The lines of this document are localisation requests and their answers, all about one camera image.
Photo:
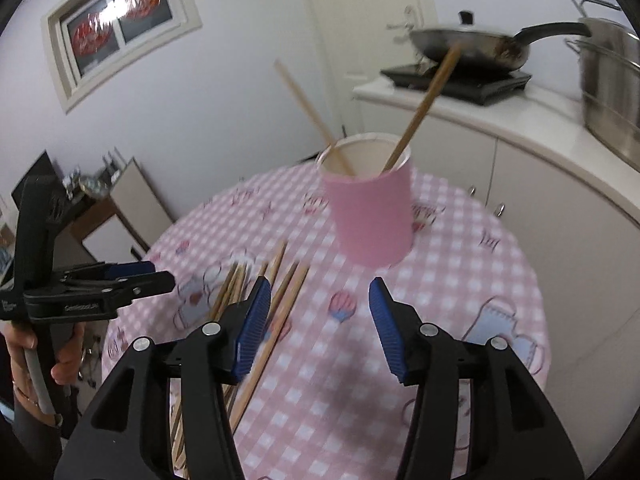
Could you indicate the black monitor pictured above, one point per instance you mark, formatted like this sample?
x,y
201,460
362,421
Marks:
x,y
45,162

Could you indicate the person's left forearm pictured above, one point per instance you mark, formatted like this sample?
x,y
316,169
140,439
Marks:
x,y
35,450

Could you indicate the pile of wooden chopsticks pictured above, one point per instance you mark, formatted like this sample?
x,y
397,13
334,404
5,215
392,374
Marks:
x,y
287,295

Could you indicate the framed wall picture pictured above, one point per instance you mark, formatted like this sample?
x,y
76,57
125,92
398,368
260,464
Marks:
x,y
100,25

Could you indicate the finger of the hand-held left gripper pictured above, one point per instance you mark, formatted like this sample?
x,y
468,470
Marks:
x,y
150,285
127,270

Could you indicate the large steel pot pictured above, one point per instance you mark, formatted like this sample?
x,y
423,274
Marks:
x,y
610,85

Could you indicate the white door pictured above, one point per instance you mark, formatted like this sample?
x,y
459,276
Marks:
x,y
360,20

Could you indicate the brown and white side cabinet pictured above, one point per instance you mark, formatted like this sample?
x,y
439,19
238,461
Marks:
x,y
130,220

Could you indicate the wooden chopstick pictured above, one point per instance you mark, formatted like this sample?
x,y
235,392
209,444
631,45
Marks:
x,y
425,105
310,110

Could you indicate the person's left hand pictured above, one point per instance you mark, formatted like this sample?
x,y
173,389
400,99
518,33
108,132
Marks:
x,y
65,365

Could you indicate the black induction cooker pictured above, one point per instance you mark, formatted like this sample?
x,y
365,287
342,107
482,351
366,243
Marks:
x,y
480,87

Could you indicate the pink cup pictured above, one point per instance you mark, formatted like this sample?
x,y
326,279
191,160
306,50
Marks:
x,y
370,215

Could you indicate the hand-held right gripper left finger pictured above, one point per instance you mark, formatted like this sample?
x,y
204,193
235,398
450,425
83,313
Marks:
x,y
252,330

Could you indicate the steel wok lid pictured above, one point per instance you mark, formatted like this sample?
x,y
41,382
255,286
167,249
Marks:
x,y
465,30

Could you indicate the pink checked tablecloth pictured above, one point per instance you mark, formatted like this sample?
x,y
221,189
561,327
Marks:
x,y
325,410

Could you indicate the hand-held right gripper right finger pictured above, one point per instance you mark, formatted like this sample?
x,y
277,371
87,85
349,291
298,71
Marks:
x,y
387,330

